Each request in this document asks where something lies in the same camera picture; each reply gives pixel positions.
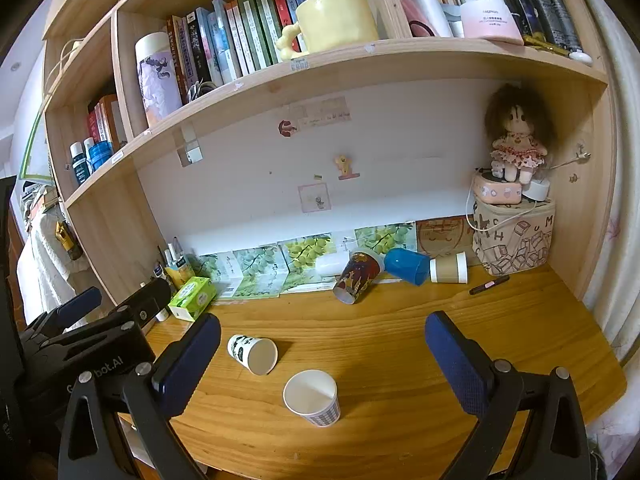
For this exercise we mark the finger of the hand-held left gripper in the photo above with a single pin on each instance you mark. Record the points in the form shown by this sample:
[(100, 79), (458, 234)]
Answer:
[(80, 306), (147, 296)]

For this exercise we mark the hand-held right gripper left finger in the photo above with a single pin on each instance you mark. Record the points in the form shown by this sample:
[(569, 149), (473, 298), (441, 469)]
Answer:
[(192, 360)]

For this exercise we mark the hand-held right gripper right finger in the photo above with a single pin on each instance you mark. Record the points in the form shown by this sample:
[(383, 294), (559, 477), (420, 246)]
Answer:
[(457, 360)]

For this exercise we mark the panda print paper cup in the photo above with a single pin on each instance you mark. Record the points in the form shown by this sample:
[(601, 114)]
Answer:
[(252, 353)]

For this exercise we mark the white and tan paper cup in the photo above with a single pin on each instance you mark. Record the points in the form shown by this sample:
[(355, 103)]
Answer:
[(448, 268)]

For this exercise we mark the blue plastic cup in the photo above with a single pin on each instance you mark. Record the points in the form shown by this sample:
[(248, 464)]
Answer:
[(407, 265)]

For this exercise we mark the checked paper cup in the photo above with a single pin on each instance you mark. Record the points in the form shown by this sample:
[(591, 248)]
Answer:
[(312, 399)]

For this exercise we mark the dark patterned paper cup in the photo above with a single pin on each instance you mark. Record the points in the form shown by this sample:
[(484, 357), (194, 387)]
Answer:
[(357, 275)]

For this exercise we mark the green tissue box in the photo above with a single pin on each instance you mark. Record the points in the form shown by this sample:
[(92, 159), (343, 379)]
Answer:
[(191, 297)]

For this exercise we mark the black pen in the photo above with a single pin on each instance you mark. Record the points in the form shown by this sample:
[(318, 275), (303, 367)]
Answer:
[(489, 284)]

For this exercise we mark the printed fabric storage box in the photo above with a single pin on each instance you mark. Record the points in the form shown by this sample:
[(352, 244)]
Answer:
[(515, 240)]

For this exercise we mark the grape print paper sheet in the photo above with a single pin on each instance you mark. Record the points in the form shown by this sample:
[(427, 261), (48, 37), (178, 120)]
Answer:
[(307, 255)]

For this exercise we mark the pink small case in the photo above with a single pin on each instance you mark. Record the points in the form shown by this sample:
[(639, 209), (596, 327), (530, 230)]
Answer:
[(497, 191)]

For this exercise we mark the white round charger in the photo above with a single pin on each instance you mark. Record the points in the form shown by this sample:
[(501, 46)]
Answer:
[(536, 191)]

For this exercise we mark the white floral tumbler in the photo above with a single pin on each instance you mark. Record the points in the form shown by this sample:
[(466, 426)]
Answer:
[(156, 77)]

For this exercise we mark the brown haired doll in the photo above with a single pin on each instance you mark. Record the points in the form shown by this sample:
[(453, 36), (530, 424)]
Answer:
[(517, 135)]

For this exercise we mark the wooden bookshelf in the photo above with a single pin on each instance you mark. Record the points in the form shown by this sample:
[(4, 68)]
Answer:
[(320, 110)]

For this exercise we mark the yellow ceramic mug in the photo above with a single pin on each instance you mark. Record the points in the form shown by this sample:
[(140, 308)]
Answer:
[(332, 22)]

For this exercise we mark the pink lotion bottle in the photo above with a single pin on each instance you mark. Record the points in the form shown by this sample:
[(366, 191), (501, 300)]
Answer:
[(487, 12)]

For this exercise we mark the row of dark books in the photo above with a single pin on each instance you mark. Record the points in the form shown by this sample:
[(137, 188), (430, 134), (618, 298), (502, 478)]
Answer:
[(545, 7)]

